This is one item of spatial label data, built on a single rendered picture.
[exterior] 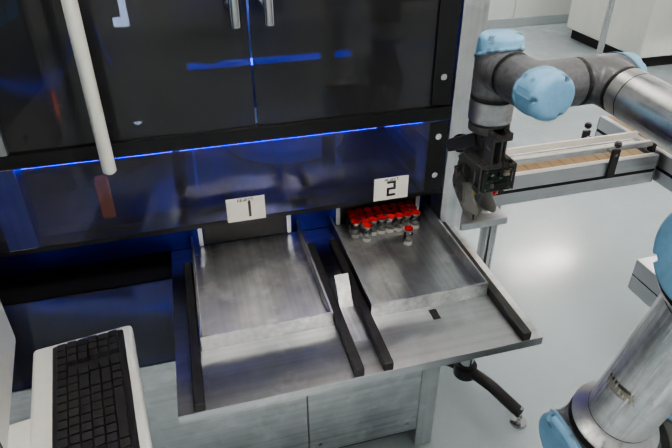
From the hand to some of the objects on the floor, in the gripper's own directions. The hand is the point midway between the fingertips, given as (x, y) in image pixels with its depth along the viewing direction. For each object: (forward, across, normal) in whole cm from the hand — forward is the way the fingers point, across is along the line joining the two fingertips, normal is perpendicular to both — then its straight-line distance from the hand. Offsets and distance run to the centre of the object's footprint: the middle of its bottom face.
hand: (470, 212), depth 111 cm
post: (+109, +9, +29) cm, 113 cm away
